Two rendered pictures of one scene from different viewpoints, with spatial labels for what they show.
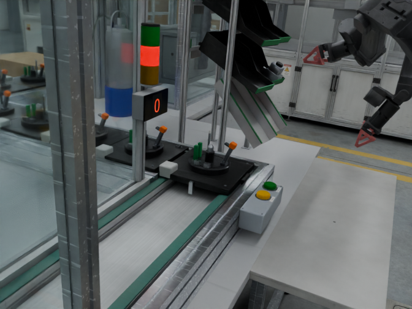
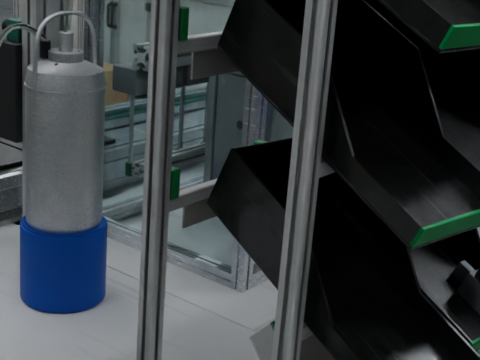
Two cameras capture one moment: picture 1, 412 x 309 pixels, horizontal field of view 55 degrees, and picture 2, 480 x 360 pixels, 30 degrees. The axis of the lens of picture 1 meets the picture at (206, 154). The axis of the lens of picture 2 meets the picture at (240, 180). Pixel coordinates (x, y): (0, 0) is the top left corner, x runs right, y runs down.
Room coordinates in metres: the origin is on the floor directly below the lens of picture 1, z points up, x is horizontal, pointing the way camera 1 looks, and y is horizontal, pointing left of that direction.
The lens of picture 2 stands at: (0.67, -0.18, 1.62)
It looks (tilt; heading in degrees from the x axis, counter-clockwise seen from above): 19 degrees down; 14
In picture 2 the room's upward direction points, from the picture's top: 4 degrees clockwise
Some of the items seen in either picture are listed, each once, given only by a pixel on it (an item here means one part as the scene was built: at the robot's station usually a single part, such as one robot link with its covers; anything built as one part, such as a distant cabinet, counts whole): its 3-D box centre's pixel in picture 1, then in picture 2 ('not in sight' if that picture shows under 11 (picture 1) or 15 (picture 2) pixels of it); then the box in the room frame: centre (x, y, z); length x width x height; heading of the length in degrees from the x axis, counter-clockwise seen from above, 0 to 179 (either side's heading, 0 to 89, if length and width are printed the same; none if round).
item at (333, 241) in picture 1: (285, 200); not in sight; (1.24, -0.29, 0.84); 0.90 x 0.70 x 0.03; 156
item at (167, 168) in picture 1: (168, 169); not in sight; (1.14, 0.12, 0.97); 0.05 x 0.05 x 0.04; 67
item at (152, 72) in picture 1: (149, 73); not in sight; (1.07, 0.17, 1.28); 0.05 x 0.05 x 0.05
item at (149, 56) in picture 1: (149, 55); not in sight; (1.07, 0.17, 1.33); 0.05 x 0.05 x 0.05
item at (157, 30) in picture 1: (150, 35); not in sight; (1.07, 0.17, 1.38); 0.05 x 0.05 x 0.05
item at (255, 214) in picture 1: (261, 205); not in sight; (1.03, -0.18, 0.93); 0.21 x 0.07 x 0.06; 157
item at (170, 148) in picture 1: (143, 138); not in sight; (1.29, 0.22, 1.01); 0.24 x 0.24 x 0.13; 67
